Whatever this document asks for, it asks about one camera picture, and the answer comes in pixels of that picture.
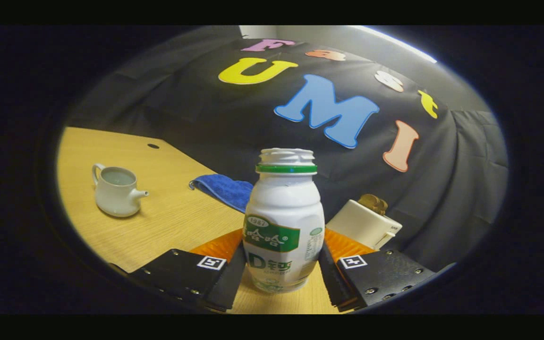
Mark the white toaster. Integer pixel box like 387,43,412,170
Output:
325,199,403,251

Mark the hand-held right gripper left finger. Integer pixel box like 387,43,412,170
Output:
128,229,247,313

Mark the white water bottle green label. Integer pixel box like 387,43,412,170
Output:
243,148,325,294

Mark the blue towel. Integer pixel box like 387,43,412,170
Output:
189,174,254,214

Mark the brown bread slice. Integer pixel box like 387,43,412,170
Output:
358,193,389,216

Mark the white ceramic teacup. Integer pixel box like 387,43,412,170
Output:
92,163,150,218

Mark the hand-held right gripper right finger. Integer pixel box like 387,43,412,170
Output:
318,228,438,313

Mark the black backdrop cloth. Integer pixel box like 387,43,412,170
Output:
64,26,510,274

